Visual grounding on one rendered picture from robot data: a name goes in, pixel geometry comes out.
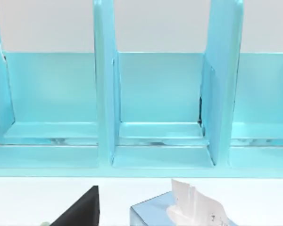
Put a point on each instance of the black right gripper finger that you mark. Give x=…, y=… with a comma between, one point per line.
x=85, y=209

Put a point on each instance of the blue tissue box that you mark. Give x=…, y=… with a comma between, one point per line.
x=148, y=212

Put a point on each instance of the white tissue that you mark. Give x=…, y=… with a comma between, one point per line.
x=191, y=204

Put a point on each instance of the light blue rack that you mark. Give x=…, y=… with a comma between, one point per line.
x=155, y=94

